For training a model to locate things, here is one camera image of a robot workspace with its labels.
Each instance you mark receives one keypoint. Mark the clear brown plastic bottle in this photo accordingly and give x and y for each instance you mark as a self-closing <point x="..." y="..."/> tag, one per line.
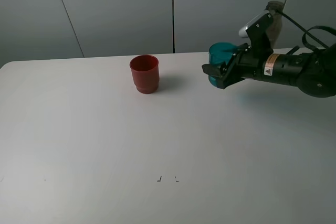
<point x="273" y="31"/>

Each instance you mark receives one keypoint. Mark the red plastic cup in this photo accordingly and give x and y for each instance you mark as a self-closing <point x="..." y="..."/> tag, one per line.
<point x="145" y="73"/>

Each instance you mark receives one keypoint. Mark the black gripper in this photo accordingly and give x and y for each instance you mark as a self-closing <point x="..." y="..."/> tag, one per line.
<point x="229" y="64"/>

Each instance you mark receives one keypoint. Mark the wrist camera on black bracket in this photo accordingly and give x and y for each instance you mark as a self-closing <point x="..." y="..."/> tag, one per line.
<point x="255" y="30"/>

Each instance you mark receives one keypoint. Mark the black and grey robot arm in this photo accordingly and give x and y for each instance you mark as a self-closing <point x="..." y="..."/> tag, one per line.
<point x="313" y="73"/>

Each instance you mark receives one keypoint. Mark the teal translucent plastic cup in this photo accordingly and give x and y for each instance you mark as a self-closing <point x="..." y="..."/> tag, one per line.
<point x="220" y="55"/>

